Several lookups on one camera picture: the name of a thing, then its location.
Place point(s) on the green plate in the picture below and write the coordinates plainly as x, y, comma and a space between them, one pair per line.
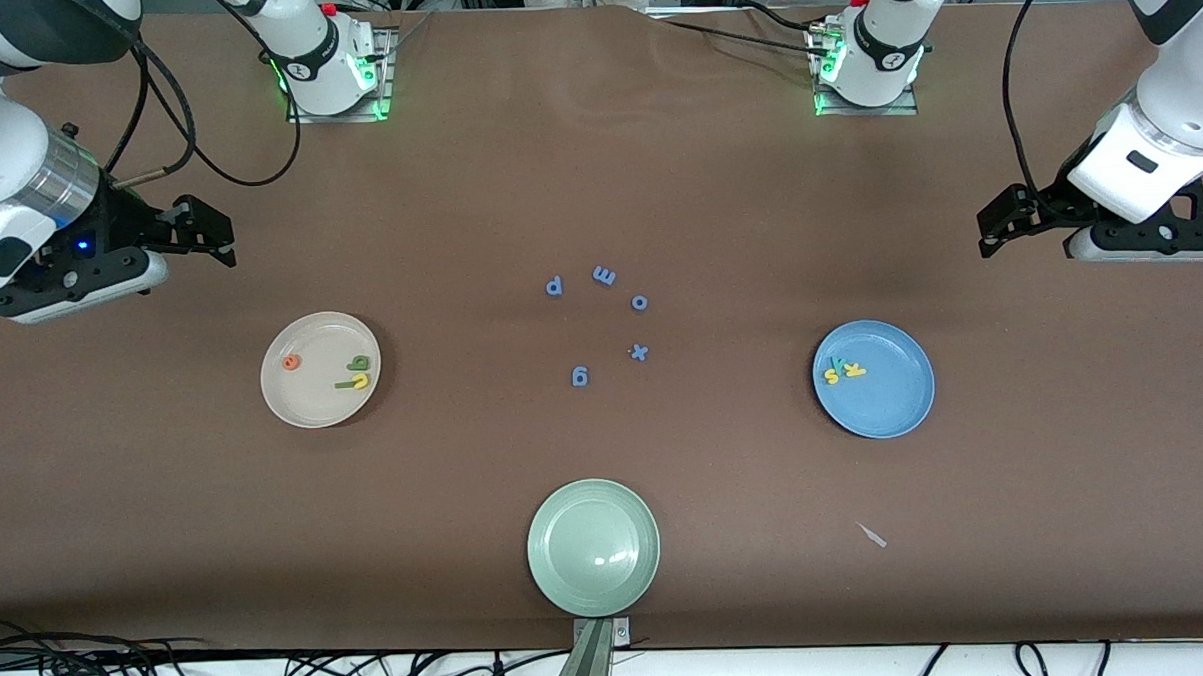
594, 546

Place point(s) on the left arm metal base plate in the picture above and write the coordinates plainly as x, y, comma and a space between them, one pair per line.
864, 112

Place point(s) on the blue letter g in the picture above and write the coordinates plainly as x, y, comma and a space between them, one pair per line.
585, 379

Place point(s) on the yellow letter k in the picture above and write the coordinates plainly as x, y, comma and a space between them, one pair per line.
853, 371

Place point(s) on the white tape scrap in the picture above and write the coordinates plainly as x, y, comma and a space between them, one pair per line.
874, 537

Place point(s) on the blue letter x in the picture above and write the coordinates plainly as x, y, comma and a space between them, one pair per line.
639, 353

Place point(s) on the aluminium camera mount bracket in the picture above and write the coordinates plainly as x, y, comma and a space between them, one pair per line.
588, 669

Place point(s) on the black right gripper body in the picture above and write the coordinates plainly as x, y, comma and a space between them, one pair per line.
120, 223

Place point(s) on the blue plate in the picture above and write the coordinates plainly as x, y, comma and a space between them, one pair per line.
884, 403

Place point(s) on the green letter b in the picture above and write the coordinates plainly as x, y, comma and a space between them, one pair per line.
365, 366

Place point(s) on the blue letter p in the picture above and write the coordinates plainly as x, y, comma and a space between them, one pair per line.
549, 288

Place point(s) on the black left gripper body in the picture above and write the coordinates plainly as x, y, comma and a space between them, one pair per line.
1055, 202

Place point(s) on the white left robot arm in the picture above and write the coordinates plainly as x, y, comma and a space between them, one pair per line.
1183, 88

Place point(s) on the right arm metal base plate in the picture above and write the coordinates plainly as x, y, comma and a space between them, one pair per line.
384, 75

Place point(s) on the beige plate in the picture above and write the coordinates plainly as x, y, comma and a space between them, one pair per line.
313, 398

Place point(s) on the blue letter m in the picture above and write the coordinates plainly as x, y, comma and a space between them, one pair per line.
605, 276

